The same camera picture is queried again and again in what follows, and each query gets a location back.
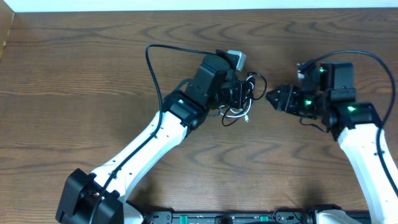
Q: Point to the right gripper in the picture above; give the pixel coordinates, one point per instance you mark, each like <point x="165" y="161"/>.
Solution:
<point x="290" y="94"/>

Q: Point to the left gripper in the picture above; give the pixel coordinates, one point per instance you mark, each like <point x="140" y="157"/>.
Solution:
<point x="236" y="95"/>

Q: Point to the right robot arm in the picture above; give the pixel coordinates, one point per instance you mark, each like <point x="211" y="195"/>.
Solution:
<point x="327" y="93"/>

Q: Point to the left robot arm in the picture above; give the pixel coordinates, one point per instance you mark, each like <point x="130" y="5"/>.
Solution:
<point x="101" y="196"/>

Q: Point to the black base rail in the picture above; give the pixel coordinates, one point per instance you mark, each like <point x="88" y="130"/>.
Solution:
<point x="280" y="216"/>

